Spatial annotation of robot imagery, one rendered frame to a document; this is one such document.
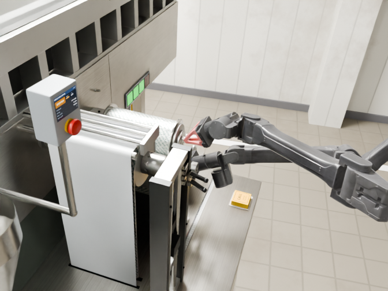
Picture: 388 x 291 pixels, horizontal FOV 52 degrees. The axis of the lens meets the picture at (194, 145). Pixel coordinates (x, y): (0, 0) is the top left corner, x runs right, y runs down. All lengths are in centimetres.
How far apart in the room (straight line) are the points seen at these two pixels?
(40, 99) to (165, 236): 48
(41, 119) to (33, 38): 47
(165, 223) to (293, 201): 218
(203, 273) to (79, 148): 62
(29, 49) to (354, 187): 86
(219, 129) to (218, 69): 295
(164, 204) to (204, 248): 57
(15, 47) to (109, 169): 38
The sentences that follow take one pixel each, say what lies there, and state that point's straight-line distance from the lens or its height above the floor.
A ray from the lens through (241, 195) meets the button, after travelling 164.
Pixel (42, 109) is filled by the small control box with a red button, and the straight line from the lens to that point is 69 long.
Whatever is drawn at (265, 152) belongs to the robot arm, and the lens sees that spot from 138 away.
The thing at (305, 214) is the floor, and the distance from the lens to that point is 301.
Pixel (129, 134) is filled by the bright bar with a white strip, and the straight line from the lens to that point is 103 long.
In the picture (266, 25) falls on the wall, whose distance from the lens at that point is 387.
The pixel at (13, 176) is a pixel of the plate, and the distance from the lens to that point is 118.
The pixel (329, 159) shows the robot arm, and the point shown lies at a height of 146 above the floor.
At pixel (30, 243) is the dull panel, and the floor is 103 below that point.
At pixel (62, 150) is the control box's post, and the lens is 76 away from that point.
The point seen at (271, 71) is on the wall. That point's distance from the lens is 404.
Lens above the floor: 202
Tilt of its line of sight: 36 degrees down
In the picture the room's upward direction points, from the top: 4 degrees clockwise
